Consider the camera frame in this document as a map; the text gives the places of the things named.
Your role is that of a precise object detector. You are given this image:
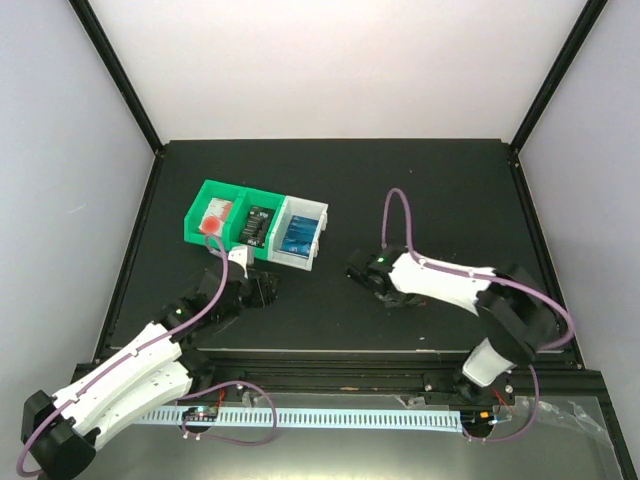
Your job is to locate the blue cards stack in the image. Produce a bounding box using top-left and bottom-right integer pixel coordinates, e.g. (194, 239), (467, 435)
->
(279, 215), (318, 257)

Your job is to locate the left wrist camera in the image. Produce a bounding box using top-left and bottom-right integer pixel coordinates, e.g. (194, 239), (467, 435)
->
(227, 244), (254, 282)

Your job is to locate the black frame post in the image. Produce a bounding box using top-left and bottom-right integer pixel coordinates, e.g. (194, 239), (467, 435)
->
(67, 0), (166, 159)
(510, 0), (608, 154)

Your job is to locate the white storage bin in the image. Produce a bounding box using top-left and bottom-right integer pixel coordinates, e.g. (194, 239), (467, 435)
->
(267, 196), (328, 271)

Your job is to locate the purple cable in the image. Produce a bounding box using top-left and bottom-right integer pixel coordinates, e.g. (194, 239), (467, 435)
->
(380, 187), (576, 444)
(16, 234), (279, 476)

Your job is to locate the white slotted cable duct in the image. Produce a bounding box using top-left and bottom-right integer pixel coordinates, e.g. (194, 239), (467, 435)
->
(135, 406), (462, 433)

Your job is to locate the red white cards stack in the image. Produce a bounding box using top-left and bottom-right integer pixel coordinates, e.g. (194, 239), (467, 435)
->
(199, 198), (233, 237)

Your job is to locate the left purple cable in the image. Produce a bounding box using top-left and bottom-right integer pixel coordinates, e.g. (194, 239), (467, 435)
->
(16, 234), (279, 476)

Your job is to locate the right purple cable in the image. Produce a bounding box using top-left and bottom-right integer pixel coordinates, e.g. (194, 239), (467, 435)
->
(380, 187), (576, 444)

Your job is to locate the green double storage bin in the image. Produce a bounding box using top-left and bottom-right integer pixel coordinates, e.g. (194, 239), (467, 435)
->
(183, 180), (285, 261)

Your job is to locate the black cards stack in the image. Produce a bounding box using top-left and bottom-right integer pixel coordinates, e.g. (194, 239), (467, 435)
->
(239, 206), (275, 248)

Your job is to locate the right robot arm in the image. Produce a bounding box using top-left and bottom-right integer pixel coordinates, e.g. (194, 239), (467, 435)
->
(346, 246), (557, 405)

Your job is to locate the black frame post left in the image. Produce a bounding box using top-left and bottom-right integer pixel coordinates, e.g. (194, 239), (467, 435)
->
(67, 0), (166, 159)

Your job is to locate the black frame post right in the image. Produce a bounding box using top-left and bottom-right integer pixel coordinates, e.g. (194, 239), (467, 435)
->
(510, 0), (608, 154)

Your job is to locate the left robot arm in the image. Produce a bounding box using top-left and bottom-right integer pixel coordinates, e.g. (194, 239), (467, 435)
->
(16, 262), (280, 479)

